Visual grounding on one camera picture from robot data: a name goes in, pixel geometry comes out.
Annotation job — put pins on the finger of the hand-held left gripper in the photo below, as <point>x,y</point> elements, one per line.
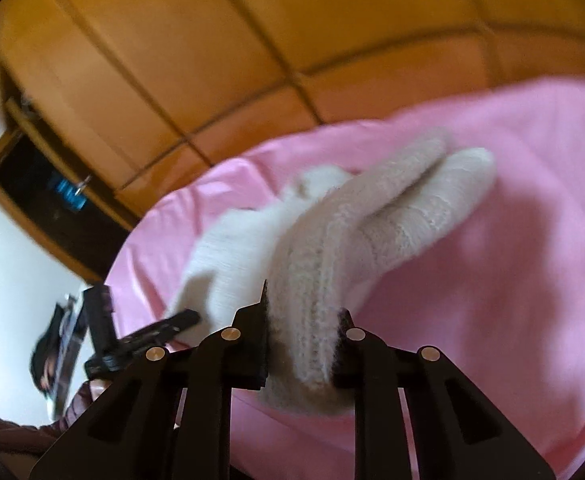
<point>165,327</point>

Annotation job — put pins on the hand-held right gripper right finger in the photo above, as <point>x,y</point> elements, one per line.
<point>345,360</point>

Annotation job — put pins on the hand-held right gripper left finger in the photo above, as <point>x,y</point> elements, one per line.
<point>253,342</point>

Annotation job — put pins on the white knit sweater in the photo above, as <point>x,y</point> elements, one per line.
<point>352,240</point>

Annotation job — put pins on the person's left forearm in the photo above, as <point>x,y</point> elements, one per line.
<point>17,430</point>

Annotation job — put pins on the pink bed sheet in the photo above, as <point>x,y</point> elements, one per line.
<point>497,285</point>

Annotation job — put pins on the wooden wardrobe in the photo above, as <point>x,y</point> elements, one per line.
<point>222,35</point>

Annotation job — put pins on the dark wall hanging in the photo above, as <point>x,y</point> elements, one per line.
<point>47,360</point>

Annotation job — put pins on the wooden door frame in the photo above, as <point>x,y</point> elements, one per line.
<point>42,195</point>

